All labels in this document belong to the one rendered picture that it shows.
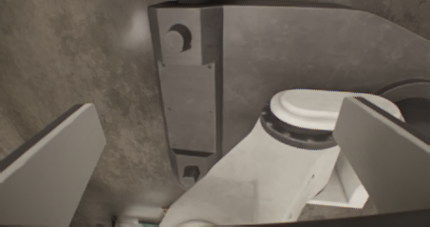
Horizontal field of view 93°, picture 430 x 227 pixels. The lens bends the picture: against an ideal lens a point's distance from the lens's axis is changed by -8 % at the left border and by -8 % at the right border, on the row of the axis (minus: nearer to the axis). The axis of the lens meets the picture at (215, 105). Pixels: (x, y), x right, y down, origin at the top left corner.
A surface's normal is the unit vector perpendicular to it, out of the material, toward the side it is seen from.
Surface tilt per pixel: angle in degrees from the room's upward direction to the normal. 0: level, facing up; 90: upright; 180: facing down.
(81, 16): 0
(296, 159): 90
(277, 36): 0
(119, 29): 0
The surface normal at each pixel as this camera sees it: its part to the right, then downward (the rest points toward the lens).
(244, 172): -0.01, -0.86
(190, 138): -0.17, 0.50
